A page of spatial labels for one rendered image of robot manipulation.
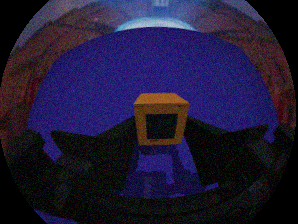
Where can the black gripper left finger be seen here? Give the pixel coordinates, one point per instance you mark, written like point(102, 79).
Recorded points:
point(111, 151)

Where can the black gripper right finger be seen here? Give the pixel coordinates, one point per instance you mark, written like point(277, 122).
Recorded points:
point(213, 148)

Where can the orange block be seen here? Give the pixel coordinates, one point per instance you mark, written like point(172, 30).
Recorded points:
point(160, 118)

